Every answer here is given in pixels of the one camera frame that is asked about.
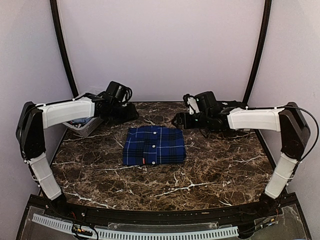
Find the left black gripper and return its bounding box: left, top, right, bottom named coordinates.
left=110, top=102, right=140, bottom=125

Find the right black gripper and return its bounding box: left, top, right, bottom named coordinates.
left=171, top=111, right=211, bottom=130

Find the blue plaid long sleeve shirt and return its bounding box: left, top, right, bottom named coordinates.
left=122, top=125, right=187, bottom=166

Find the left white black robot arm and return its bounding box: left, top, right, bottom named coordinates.
left=15, top=81, right=139, bottom=218

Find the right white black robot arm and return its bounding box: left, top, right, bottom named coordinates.
left=171, top=91, right=311, bottom=217

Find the white plastic mesh basket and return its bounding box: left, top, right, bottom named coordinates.
left=62, top=93, right=105, bottom=138

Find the folded black shirt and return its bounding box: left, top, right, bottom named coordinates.
left=217, top=100, right=248, bottom=109

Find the light blue shirt in basket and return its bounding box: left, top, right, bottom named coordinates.
left=68, top=118, right=91, bottom=126

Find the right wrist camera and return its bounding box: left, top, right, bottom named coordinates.
left=182, top=93, right=200, bottom=115

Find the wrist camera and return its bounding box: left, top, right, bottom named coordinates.
left=182, top=93, right=200, bottom=115
left=118, top=85, right=133, bottom=104

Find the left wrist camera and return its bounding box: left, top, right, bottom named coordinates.
left=118, top=85, right=133, bottom=104

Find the white slotted cable duct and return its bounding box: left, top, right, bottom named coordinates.
left=31, top=213, right=239, bottom=240

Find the left black frame post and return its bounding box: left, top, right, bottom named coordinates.
left=49, top=0, right=79, bottom=97

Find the black frame post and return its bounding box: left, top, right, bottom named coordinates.
left=49, top=0, right=79, bottom=97
left=242, top=0, right=272, bottom=104

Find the right black frame post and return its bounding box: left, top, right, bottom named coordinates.
left=242, top=0, right=272, bottom=104

